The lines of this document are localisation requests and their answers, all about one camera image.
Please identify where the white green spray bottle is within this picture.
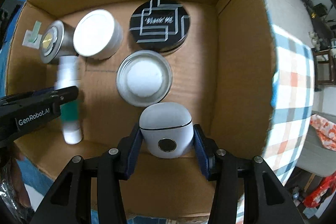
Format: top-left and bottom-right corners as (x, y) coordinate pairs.
(55, 56), (83, 145)

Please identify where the white earbuds case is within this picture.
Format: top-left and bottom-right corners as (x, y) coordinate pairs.
(139, 102), (194, 159)

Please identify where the grey sofa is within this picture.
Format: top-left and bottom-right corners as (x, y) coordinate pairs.
(296, 124), (335, 177)

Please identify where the silver tin gold label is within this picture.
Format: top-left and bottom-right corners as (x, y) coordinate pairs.
(39, 20), (77, 64)

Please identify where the plaid checkered blanket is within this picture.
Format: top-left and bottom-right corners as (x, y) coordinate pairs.
(236, 24), (316, 224)

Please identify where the orange floral cloth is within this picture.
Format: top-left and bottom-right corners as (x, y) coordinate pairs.
(310, 114), (336, 151)

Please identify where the white round jar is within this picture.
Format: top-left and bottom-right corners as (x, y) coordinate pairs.
(73, 9), (123, 60)

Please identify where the silver tin white centre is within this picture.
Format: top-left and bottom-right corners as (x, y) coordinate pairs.
(116, 50), (173, 107)

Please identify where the dark wooden stool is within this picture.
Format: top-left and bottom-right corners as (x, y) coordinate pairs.
(312, 48), (335, 92)

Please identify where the black round tin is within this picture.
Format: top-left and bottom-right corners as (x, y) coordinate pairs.
(129, 0), (190, 53)

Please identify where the cardboard milk box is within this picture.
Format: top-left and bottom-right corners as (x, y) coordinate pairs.
(4, 0), (276, 219)

